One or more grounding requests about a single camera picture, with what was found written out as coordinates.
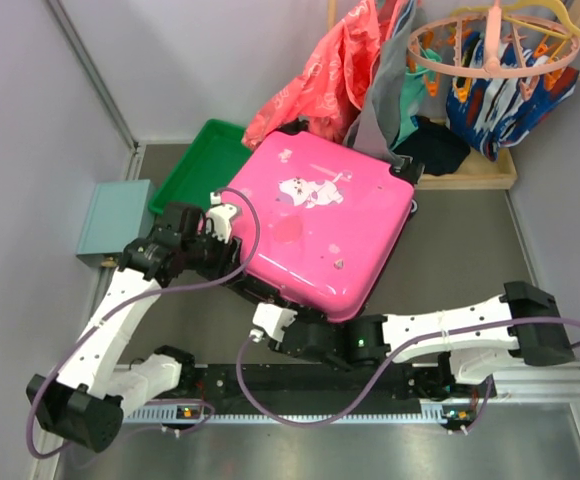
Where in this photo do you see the blue white patterned garment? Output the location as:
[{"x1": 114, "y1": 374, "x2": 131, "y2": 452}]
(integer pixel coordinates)
[{"x1": 443, "y1": 29, "x2": 580, "y2": 162}]

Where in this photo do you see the pink hard-shell suitcase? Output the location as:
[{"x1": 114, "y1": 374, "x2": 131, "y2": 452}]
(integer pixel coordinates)
[{"x1": 222, "y1": 131, "x2": 415, "y2": 322}]

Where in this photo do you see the dark navy folded garment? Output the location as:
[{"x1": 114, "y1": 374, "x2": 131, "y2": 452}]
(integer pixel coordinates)
[{"x1": 393, "y1": 115, "x2": 471, "y2": 176}]

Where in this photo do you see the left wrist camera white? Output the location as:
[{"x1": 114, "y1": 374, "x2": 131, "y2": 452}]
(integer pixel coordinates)
[{"x1": 203, "y1": 193, "x2": 241, "y2": 244}]

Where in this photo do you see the green plastic tray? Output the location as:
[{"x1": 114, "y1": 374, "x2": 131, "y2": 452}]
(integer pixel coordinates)
[{"x1": 149, "y1": 119, "x2": 251, "y2": 215}]

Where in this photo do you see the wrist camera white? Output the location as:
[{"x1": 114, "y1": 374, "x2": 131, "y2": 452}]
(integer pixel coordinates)
[
  {"x1": 249, "y1": 302, "x2": 298, "y2": 343},
  {"x1": 203, "y1": 193, "x2": 241, "y2": 244}
]

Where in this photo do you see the yellow clothes hanger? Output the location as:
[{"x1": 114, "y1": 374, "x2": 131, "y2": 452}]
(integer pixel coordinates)
[{"x1": 449, "y1": 0, "x2": 580, "y2": 84}]

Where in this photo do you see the teal green garment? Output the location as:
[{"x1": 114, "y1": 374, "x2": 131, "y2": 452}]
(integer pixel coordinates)
[{"x1": 391, "y1": 66, "x2": 429, "y2": 150}]

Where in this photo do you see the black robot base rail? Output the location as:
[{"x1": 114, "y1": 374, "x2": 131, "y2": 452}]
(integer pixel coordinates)
[{"x1": 189, "y1": 362, "x2": 496, "y2": 415}]

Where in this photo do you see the pink round clip hanger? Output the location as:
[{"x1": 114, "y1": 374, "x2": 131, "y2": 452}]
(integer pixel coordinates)
[{"x1": 406, "y1": 1, "x2": 580, "y2": 101}]

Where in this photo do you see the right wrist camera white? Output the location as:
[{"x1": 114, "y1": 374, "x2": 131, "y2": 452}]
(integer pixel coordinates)
[{"x1": 249, "y1": 302, "x2": 298, "y2": 343}]

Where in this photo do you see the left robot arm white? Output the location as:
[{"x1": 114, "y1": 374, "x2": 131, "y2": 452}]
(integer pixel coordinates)
[{"x1": 25, "y1": 199, "x2": 247, "y2": 459}]

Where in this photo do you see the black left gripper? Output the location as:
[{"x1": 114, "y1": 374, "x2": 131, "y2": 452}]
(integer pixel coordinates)
[{"x1": 181, "y1": 223, "x2": 245, "y2": 286}]

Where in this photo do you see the coral pink patterned garment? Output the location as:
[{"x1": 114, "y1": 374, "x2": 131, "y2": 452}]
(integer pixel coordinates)
[{"x1": 242, "y1": 1, "x2": 409, "y2": 150}]

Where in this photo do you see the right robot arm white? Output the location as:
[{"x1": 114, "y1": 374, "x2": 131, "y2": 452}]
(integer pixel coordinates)
[{"x1": 251, "y1": 281, "x2": 574, "y2": 396}]

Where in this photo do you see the slotted grey cable duct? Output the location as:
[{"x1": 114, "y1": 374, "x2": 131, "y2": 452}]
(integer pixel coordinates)
[{"x1": 124, "y1": 398, "x2": 476, "y2": 426}]

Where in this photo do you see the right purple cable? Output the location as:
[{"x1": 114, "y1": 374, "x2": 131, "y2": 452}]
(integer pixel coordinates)
[{"x1": 235, "y1": 317, "x2": 580, "y2": 435}]

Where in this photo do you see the light blue metal box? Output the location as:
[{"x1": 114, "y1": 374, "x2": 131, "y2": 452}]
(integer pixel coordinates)
[{"x1": 76, "y1": 180, "x2": 155, "y2": 268}]

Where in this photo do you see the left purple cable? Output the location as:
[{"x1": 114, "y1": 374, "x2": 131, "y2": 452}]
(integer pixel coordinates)
[{"x1": 24, "y1": 187, "x2": 262, "y2": 459}]

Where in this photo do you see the grey hanging garment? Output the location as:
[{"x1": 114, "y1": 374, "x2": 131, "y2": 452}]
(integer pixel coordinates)
[{"x1": 343, "y1": 1, "x2": 418, "y2": 166}]

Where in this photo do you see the purple cable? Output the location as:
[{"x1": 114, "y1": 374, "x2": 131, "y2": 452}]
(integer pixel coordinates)
[
  {"x1": 24, "y1": 187, "x2": 262, "y2": 459},
  {"x1": 235, "y1": 317, "x2": 580, "y2": 435}
]

